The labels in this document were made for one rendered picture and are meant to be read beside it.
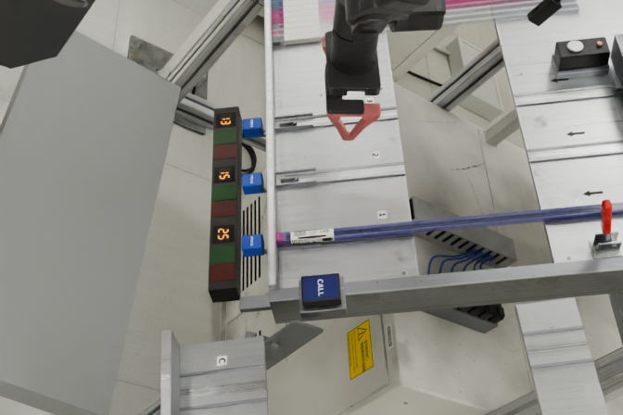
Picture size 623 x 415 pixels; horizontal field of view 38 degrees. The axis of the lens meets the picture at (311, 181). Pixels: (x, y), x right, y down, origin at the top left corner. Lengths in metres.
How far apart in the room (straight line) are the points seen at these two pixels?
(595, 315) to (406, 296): 0.83
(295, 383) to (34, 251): 0.66
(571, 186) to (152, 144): 0.63
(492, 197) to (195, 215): 0.74
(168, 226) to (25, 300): 1.01
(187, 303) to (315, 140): 0.80
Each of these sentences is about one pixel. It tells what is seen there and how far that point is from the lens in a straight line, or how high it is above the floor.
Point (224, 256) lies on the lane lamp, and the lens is 1.28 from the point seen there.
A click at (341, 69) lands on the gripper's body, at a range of 1.12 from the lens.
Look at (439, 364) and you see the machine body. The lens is 1.53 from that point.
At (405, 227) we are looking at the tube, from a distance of 1.24.
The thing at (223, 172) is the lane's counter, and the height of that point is 0.66.
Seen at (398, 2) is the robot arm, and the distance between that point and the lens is 0.96.
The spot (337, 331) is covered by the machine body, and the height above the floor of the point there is 0.47.
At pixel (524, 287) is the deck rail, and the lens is 1.23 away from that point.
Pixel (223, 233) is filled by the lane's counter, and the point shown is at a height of 0.66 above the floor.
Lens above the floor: 1.58
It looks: 38 degrees down
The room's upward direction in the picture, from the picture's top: 49 degrees clockwise
